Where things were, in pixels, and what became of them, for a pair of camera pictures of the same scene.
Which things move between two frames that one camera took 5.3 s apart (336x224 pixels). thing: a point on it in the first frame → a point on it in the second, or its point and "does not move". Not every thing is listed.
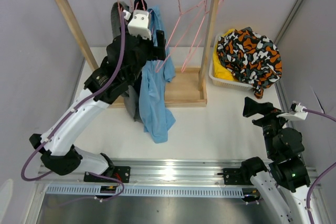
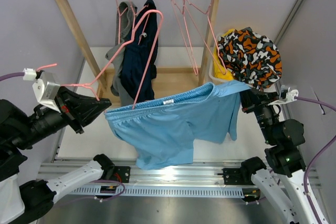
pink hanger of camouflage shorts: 176,24 → 182,23
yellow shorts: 220,70 does not move
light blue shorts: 156,78 → 164,132
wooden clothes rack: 191,83 does not move
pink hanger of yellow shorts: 212,9 → 191,4
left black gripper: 151,48 → 70,111
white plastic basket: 215,81 does not move
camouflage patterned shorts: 251,58 does not move
